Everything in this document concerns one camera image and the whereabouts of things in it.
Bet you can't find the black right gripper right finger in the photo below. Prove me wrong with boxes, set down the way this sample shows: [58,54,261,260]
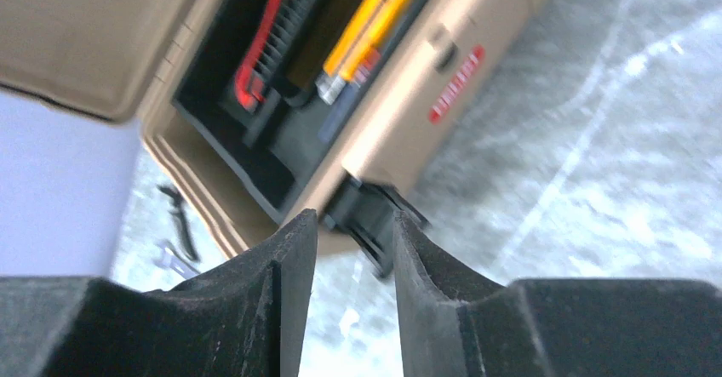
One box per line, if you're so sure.
[394,214,721,376]

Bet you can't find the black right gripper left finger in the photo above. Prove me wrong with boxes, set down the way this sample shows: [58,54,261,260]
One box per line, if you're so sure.
[1,209,318,376]

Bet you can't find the tan plastic toolbox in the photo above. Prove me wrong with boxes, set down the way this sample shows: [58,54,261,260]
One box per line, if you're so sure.
[1,0,547,277]

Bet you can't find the black tool tray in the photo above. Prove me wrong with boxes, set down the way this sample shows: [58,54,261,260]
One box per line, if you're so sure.
[173,0,362,223]

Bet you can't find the red black utility knife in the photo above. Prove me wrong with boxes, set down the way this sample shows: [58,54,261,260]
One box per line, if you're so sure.
[234,0,284,113]

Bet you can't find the orange black utility knife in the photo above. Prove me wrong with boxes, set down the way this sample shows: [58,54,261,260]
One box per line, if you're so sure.
[316,0,411,106]

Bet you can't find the silver combination wrench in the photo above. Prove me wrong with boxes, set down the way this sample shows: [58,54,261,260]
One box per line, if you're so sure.
[153,242,200,279]

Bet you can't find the black handled cutters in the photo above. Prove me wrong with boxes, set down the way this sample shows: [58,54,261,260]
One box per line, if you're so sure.
[157,185,201,263]

